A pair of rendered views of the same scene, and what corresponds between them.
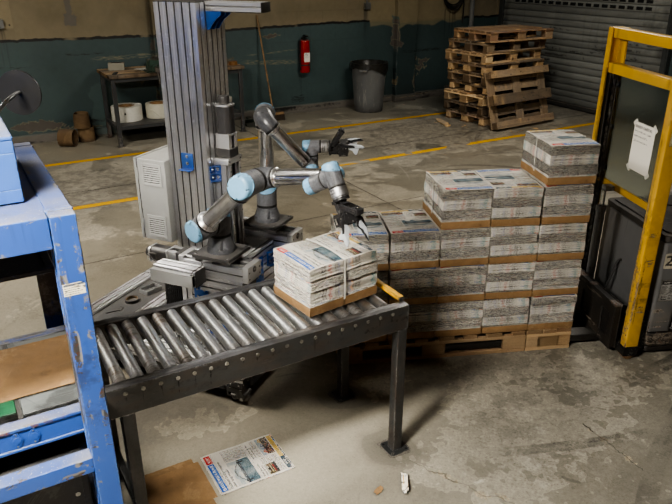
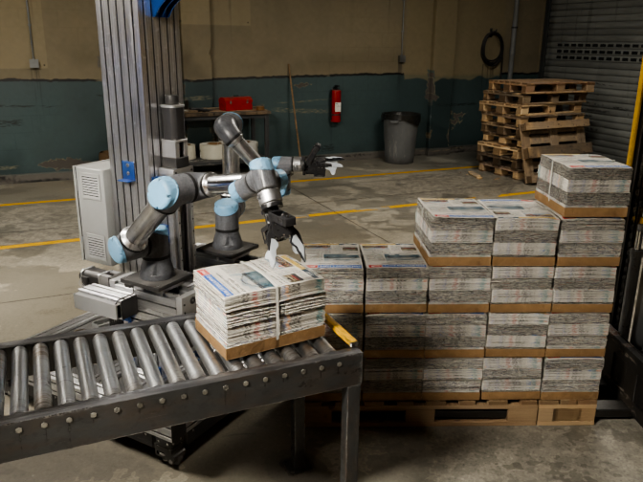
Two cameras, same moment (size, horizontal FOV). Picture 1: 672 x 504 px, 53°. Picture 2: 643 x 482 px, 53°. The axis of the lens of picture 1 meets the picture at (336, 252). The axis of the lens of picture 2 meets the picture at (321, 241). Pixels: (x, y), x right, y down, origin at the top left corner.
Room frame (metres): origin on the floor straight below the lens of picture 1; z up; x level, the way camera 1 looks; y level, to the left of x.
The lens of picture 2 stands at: (0.68, -0.39, 1.81)
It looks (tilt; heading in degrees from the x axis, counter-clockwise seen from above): 17 degrees down; 6
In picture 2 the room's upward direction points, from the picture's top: 1 degrees clockwise
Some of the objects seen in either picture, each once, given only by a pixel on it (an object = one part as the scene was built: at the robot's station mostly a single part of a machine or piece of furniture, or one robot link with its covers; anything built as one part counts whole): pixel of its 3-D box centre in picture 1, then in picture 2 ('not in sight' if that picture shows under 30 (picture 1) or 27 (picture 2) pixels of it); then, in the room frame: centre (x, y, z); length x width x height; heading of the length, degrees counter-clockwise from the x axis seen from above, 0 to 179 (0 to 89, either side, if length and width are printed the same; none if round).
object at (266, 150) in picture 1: (266, 150); (231, 166); (3.81, 0.41, 1.19); 0.15 x 0.12 x 0.55; 2
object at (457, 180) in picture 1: (458, 179); (454, 208); (3.65, -0.70, 1.06); 0.37 x 0.29 x 0.01; 9
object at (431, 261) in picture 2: (455, 213); (450, 249); (3.66, -0.69, 0.86); 0.38 x 0.29 x 0.04; 9
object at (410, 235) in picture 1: (428, 282); (417, 333); (3.64, -0.56, 0.42); 1.17 x 0.39 x 0.83; 98
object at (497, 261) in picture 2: (504, 210); (511, 249); (3.70, -0.99, 0.86); 0.38 x 0.29 x 0.04; 7
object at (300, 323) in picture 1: (285, 309); (204, 349); (2.64, 0.22, 0.77); 0.47 x 0.05 x 0.05; 30
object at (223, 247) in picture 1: (220, 240); (156, 264); (3.22, 0.60, 0.87); 0.15 x 0.15 x 0.10
